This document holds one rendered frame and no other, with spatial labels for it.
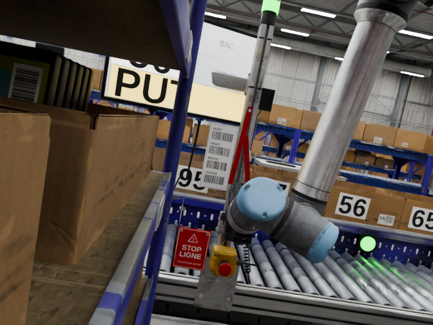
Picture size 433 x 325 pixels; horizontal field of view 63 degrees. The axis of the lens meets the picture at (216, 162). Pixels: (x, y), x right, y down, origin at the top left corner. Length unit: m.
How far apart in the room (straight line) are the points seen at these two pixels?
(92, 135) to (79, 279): 0.09
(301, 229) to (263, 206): 0.09
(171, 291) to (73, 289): 0.97
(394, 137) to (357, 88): 6.29
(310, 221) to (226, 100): 0.57
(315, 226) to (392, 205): 1.26
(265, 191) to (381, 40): 0.42
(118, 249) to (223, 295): 0.92
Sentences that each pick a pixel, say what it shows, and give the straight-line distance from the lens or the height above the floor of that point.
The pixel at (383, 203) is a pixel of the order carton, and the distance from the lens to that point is 1.95.
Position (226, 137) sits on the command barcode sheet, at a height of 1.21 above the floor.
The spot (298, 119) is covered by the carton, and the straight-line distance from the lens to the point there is 6.44.
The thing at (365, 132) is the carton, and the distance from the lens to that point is 6.90.
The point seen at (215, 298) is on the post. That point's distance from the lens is 1.20.
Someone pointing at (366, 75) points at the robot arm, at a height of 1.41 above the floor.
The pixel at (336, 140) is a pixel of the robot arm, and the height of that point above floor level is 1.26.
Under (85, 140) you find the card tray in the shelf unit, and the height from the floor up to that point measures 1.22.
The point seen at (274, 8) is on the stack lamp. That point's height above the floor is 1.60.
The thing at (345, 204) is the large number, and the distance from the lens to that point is 1.86.
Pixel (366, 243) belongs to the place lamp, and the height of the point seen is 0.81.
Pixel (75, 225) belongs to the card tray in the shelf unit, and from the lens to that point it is 0.25.
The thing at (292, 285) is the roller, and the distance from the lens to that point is 1.31.
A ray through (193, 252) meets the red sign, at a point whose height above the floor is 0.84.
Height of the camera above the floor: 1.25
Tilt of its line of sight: 7 degrees down
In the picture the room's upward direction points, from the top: 11 degrees clockwise
